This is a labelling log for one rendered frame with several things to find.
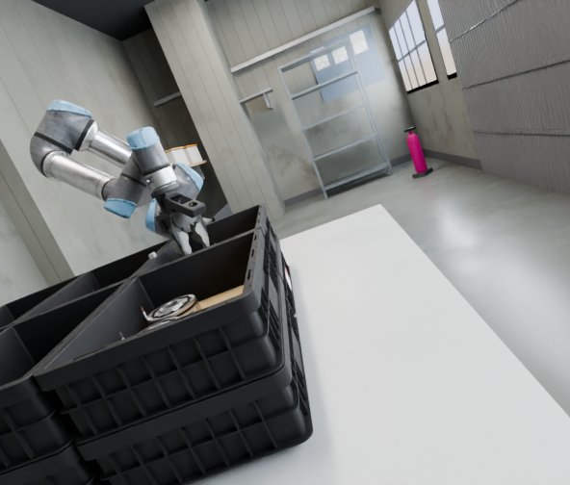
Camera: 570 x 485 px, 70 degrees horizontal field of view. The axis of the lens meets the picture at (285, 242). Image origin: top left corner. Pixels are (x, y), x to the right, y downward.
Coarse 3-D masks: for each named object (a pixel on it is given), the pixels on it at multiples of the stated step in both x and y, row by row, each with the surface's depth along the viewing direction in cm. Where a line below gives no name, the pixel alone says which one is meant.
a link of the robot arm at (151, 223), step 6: (150, 204) 144; (156, 204) 145; (150, 210) 143; (156, 210) 144; (150, 216) 143; (150, 222) 144; (156, 222) 143; (150, 228) 146; (156, 228) 145; (162, 228) 144; (162, 234) 146; (168, 234) 145
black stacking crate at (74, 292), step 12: (144, 252) 127; (120, 264) 128; (132, 264) 128; (96, 276) 129; (108, 276) 129; (120, 276) 129; (72, 288) 116; (84, 288) 121; (96, 288) 128; (60, 300) 108; (36, 312) 98
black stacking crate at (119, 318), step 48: (240, 240) 86; (144, 288) 88; (192, 288) 89; (96, 336) 65; (240, 336) 51; (96, 384) 51; (144, 384) 52; (192, 384) 52; (240, 384) 52; (96, 432) 53
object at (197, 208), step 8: (176, 192) 108; (168, 200) 105; (176, 200) 104; (184, 200) 104; (192, 200) 104; (176, 208) 104; (184, 208) 101; (192, 208) 101; (200, 208) 102; (192, 216) 101
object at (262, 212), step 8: (248, 208) 126; (264, 208) 117; (232, 216) 126; (264, 216) 107; (208, 224) 126; (256, 224) 93; (264, 224) 98; (192, 232) 126; (264, 232) 91; (160, 256) 105; (184, 256) 89; (152, 264) 98; (144, 272) 89
